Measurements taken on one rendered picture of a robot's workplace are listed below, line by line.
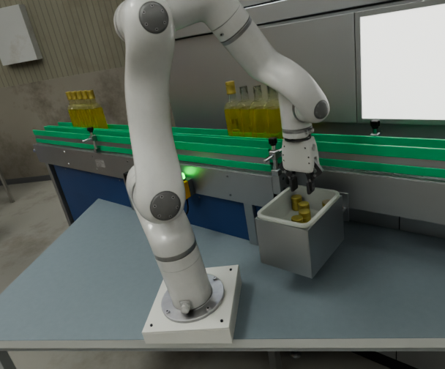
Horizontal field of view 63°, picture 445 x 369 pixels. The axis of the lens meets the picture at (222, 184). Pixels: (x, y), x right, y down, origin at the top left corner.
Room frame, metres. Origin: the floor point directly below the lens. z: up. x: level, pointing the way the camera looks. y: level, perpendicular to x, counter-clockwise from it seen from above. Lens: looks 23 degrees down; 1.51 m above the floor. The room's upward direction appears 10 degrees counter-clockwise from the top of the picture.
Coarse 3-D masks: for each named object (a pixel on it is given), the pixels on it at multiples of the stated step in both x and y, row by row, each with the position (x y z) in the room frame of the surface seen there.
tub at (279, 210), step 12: (288, 192) 1.06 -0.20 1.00; (300, 192) 1.06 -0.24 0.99; (324, 192) 1.00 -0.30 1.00; (336, 192) 0.98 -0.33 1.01; (276, 204) 1.00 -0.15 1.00; (288, 204) 1.04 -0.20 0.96; (312, 204) 1.03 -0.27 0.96; (264, 216) 0.91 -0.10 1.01; (276, 216) 0.99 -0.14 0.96; (288, 216) 1.01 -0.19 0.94; (312, 216) 0.99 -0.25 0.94
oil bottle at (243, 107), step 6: (240, 102) 1.32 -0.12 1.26; (246, 102) 1.31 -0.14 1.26; (240, 108) 1.32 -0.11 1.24; (246, 108) 1.30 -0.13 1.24; (240, 114) 1.32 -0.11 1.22; (246, 114) 1.30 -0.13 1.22; (240, 120) 1.32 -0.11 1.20; (246, 120) 1.30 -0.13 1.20; (240, 126) 1.33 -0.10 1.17; (246, 126) 1.31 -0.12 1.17; (240, 132) 1.33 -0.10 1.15; (246, 132) 1.31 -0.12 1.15; (252, 132) 1.30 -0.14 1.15
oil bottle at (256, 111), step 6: (252, 102) 1.29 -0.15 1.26; (258, 102) 1.27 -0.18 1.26; (264, 102) 1.28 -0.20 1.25; (252, 108) 1.28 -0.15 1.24; (258, 108) 1.27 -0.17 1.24; (252, 114) 1.29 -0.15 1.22; (258, 114) 1.27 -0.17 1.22; (252, 120) 1.29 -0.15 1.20; (258, 120) 1.27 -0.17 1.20; (252, 126) 1.29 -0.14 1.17; (258, 126) 1.27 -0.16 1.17; (264, 126) 1.26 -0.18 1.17; (258, 132) 1.27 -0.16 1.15; (264, 132) 1.26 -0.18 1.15
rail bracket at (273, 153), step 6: (270, 138) 1.08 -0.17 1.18; (276, 138) 1.08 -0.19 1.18; (270, 144) 1.09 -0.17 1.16; (276, 144) 1.08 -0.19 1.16; (276, 150) 1.08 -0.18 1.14; (270, 156) 1.06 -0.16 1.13; (276, 156) 1.07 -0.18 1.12; (264, 162) 1.04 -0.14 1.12; (276, 162) 1.08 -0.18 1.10; (276, 168) 1.08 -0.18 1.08; (276, 174) 1.08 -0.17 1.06
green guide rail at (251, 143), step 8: (48, 128) 2.33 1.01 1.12; (56, 128) 2.26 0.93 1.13; (64, 128) 2.19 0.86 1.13; (72, 128) 2.12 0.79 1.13; (80, 128) 2.08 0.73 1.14; (120, 136) 1.81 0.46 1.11; (128, 136) 1.76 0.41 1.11; (176, 136) 1.52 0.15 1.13; (184, 136) 1.49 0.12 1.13; (192, 136) 1.46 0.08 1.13; (200, 136) 1.43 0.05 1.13; (208, 136) 1.41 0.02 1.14; (224, 144) 1.34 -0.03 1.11; (232, 144) 1.32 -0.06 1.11; (240, 144) 1.29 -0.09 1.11; (248, 144) 1.27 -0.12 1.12; (256, 144) 1.24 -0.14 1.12; (264, 144) 1.22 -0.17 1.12; (280, 144) 1.17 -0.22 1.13; (280, 152) 1.18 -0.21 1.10; (272, 160) 1.20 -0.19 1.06; (280, 160) 1.18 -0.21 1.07
